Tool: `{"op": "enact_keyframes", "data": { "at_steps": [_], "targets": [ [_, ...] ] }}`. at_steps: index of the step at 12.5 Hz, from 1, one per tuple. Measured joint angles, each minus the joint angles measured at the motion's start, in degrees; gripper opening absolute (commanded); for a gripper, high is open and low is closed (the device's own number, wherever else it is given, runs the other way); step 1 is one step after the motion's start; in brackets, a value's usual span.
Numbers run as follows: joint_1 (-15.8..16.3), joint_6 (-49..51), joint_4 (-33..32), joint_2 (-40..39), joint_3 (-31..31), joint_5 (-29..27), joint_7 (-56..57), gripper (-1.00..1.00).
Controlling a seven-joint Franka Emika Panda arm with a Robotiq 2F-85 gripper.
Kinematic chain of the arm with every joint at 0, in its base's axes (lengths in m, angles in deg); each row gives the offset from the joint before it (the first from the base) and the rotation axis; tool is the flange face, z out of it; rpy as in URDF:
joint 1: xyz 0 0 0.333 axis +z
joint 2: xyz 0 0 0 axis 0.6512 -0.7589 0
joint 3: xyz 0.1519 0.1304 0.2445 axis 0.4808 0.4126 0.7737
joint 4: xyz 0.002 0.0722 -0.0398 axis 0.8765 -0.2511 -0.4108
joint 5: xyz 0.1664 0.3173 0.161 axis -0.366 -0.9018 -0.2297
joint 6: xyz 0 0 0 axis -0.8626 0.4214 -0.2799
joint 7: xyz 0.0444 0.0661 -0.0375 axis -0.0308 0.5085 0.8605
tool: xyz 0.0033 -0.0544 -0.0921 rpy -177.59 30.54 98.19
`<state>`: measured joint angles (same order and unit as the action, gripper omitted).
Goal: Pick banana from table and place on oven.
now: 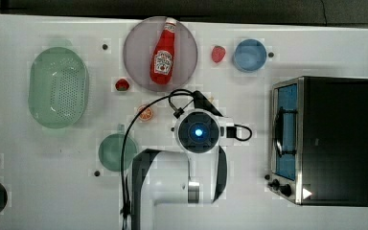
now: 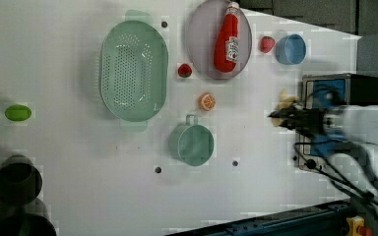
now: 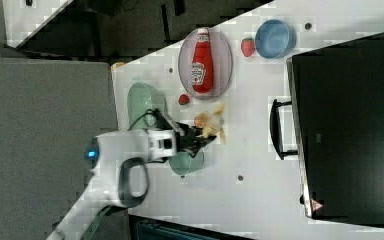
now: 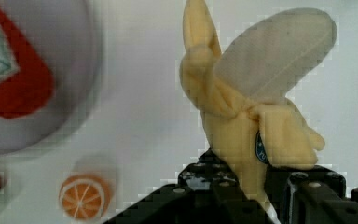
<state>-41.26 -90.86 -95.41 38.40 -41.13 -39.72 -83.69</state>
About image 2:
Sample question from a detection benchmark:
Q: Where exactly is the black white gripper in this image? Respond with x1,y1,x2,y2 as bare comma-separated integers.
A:
269,103,325,137

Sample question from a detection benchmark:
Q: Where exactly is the peeled banana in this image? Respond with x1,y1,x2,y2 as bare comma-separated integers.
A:
271,88,299,127

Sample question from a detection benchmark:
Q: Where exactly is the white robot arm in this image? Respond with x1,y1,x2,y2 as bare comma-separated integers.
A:
269,102,378,198

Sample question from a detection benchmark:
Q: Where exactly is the black toaster oven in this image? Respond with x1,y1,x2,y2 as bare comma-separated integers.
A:
296,73,378,172

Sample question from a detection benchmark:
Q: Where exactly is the blue bowl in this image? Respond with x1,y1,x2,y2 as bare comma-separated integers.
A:
275,34,307,65

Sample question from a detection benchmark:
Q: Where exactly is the pale red strawberry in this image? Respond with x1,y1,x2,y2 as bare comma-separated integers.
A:
260,36,276,53

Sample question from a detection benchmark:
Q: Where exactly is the orange slice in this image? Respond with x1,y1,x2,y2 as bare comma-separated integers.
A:
198,92,216,111

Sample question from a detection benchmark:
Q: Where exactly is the red ketchup bottle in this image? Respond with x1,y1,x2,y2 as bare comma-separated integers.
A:
214,2,239,73

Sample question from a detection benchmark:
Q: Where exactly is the green mug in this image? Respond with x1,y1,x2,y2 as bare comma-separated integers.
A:
168,114,215,166

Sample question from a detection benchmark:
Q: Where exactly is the dark red strawberry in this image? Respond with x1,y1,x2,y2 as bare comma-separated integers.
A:
177,63,192,78

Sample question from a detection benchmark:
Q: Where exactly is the yellow clamp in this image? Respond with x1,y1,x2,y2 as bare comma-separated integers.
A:
346,216,373,236

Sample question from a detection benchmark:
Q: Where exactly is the grey round plate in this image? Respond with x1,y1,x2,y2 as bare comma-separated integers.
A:
185,0,253,80

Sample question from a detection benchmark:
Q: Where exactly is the green plastic colander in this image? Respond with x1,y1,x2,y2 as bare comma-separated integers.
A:
99,10,168,132

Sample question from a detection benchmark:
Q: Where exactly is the green lime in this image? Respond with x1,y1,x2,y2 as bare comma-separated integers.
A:
5,104,32,122

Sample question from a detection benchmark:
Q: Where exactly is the black cup far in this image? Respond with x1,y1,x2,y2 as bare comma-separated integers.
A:
0,199,58,236

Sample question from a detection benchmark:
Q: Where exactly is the black cup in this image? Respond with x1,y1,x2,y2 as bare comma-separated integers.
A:
0,199,58,236
0,155,42,206

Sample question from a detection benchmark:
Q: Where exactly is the black cup near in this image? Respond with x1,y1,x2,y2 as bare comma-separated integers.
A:
0,155,42,206

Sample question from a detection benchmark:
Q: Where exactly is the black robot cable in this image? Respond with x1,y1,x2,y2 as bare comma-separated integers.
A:
293,131,378,230

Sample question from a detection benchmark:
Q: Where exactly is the blue metal frame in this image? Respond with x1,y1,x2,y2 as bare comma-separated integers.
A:
167,201,355,236

